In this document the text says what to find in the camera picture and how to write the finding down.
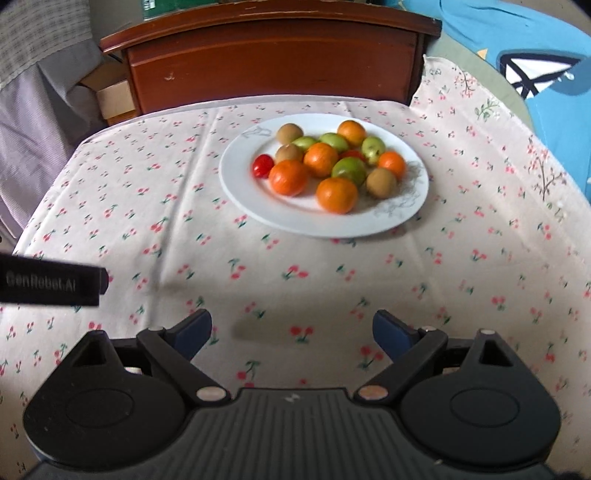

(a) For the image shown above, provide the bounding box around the grey striped cloth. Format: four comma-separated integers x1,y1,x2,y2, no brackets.
37,42,109,136

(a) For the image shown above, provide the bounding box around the cherry print tablecloth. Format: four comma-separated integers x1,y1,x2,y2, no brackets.
0,54,591,480

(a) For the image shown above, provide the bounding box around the spotted green jujube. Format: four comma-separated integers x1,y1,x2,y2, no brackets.
361,136,386,160

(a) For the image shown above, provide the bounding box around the open cardboard box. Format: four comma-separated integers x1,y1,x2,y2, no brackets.
81,60,138,128

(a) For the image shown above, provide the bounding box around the white plate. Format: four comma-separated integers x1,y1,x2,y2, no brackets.
219,113,429,239

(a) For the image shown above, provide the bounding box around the brown kiwi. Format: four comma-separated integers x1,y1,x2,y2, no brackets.
276,123,304,145
366,167,398,199
275,143,304,163

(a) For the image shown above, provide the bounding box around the brown wooden headboard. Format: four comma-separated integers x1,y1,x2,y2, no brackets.
100,0,443,116

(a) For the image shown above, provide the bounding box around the checked white cloth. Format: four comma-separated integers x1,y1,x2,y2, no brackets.
0,0,95,89

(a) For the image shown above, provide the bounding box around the pale green bedsheet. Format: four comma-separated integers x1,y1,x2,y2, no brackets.
427,32,536,132

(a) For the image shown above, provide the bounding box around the orange mandarin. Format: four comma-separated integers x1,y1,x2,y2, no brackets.
303,143,339,178
337,119,367,147
378,151,407,181
316,176,359,214
269,160,310,197

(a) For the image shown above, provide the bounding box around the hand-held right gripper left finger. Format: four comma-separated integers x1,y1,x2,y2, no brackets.
55,309,230,407

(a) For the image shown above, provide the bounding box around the green carton box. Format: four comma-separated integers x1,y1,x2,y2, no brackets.
142,0,222,21

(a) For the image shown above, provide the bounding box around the blue printed blanket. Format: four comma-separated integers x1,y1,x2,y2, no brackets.
402,0,591,204

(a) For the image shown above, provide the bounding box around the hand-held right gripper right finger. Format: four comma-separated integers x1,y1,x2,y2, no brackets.
353,309,536,406

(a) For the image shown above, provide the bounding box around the lilac waffle cloth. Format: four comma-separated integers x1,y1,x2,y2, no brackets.
0,69,100,234

